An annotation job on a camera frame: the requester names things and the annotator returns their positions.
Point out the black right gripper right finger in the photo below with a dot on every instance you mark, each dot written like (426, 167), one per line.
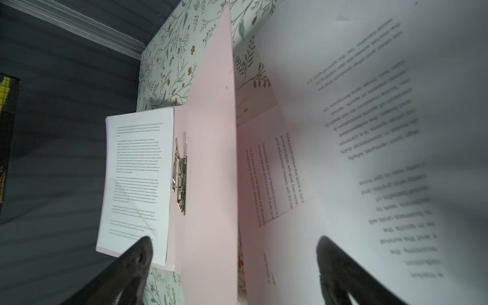
(343, 279)

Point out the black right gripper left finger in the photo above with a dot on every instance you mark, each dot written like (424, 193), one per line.
(122, 282)

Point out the printed paper sheet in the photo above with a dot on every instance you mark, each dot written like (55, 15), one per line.
(138, 172)
(271, 178)
(386, 102)

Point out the pink file folder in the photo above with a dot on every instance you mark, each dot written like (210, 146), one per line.
(203, 229)

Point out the printed paper sheet front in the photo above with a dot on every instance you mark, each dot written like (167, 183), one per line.
(271, 178)

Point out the black wire mesh basket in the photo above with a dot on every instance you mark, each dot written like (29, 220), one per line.
(9, 99)

